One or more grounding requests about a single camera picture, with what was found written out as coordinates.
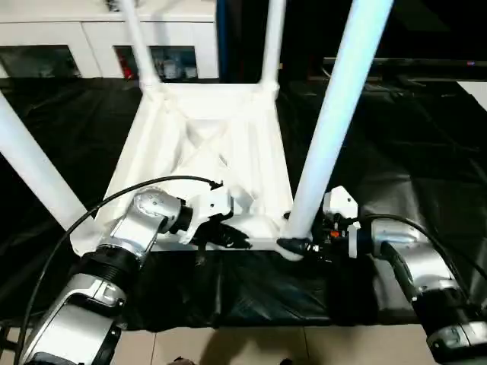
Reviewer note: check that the white plastic table top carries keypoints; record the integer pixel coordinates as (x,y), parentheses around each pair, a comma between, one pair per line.
(152,144)

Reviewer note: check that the white plastic table leg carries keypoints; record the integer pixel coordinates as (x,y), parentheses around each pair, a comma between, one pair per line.
(34,159)
(335,114)
(141,45)
(274,38)

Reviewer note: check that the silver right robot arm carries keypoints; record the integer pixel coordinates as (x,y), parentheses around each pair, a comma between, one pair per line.
(418,262)

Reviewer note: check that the grey robot right foot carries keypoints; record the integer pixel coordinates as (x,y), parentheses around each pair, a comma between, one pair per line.
(286,361)

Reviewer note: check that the grey robot foot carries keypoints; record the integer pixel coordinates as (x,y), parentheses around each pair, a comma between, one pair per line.
(286,361)
(180,360)

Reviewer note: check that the grey robot left foot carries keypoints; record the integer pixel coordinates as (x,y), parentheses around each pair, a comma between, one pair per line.
(180,360)

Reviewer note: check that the red bottle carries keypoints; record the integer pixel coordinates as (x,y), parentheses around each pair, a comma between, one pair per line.
(123,66)

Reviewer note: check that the long black bar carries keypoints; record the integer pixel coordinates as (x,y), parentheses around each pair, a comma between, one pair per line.
(399,62)

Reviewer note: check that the white flat sheet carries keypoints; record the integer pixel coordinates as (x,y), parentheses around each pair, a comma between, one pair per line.
(475,93)

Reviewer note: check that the dark objects on cabinet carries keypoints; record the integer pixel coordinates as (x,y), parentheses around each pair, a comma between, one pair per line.
(112,4)

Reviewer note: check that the white glass-door cabinet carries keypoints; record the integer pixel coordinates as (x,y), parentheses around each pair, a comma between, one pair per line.
(57,30)

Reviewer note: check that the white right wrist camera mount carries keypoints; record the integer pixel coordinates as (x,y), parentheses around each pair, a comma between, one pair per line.
(340,201)

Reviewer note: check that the dark folding stand frame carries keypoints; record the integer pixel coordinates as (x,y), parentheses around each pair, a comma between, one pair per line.
(9,338)

